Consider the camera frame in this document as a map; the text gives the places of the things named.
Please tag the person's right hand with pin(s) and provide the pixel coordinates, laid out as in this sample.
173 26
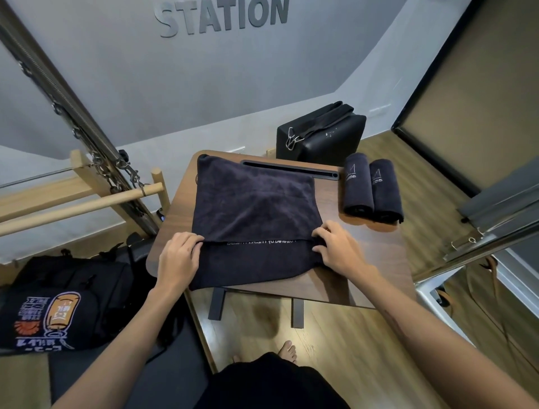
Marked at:
345 253

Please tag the person's left hand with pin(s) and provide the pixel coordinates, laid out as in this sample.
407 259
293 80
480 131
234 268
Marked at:
179 263

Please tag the dark navy towel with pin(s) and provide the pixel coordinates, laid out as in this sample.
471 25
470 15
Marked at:
358 185
386 191
257 202

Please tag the black printed backpack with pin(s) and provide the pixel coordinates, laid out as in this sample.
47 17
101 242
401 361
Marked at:
97 274

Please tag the person's right forearm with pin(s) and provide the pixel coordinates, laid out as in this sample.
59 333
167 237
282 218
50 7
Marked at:
446 354

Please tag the person's left foot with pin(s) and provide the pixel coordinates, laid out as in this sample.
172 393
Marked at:
236 359

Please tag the person's foot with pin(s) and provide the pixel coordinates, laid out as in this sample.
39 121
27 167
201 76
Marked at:
236 359
287 352

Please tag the person's right foot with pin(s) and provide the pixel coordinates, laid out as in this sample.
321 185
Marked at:
287 352

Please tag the person's black shorts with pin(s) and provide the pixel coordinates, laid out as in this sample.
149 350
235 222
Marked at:
269 383

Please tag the brown wooden side table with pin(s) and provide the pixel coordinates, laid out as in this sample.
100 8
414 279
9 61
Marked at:
379 253

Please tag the black padded box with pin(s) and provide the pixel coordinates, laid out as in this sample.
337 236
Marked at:
332 143

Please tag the wooden roll bar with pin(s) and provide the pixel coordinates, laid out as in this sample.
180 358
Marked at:
71 208

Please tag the grey panel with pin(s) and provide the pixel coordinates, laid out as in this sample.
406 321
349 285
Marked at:
501 198

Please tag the chrome tower pole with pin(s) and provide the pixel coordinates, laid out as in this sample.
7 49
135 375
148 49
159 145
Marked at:
54 92

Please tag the silver metal frame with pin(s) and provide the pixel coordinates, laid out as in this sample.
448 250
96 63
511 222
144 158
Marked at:
438 312

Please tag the white wall socket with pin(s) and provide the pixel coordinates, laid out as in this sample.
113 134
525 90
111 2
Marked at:
237 149

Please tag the chrome frame pole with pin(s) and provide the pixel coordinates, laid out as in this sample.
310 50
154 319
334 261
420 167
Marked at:
476 253

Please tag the wooden tower frame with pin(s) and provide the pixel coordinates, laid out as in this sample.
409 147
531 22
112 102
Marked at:
38 198

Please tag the brown blind with black frame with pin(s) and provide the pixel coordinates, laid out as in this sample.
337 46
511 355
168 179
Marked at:
476 97

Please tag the grey wall letters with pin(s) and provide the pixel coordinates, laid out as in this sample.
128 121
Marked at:
223 17

